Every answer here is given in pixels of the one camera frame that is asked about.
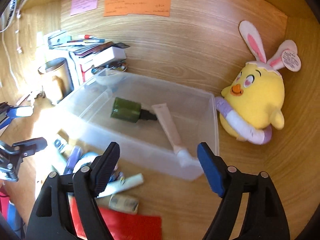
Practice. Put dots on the small green printed packet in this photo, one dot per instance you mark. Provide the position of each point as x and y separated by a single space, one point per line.
123 203

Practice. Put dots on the red fabric pouch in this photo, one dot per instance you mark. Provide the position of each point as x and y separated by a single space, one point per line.
127 226

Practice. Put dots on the yellow chick plush toy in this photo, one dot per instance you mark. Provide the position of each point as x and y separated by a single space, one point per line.
251 106

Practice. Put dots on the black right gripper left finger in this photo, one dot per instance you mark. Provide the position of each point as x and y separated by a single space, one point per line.
51 215

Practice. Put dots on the stack of books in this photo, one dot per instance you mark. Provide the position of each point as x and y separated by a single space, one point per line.
72 48

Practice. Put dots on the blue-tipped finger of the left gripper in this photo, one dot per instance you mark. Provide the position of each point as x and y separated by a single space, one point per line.
9 113

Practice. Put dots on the pink sticky note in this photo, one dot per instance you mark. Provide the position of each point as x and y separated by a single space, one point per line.
80 6

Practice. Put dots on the orange paper note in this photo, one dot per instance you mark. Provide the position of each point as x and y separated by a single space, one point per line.
141 7

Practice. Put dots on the white small box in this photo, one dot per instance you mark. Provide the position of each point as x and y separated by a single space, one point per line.
102 58

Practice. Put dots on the white long tube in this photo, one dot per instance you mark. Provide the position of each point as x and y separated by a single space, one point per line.
122 185

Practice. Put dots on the pink cosmetic tube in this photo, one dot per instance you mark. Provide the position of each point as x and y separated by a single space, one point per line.
167 123

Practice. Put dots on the brown cylindrical container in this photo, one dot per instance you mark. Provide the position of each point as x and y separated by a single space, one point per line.
56 79

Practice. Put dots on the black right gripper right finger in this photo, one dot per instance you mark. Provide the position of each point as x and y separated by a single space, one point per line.
264 217

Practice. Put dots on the bowl of marbles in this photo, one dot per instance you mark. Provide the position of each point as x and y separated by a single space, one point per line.
115 65

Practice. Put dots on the green pump bottle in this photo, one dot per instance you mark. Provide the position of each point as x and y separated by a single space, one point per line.
130 111

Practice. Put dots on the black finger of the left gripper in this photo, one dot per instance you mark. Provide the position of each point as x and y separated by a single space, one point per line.
29 147

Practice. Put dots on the clear plastic storage bin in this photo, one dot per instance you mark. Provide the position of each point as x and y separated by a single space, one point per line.
85 114

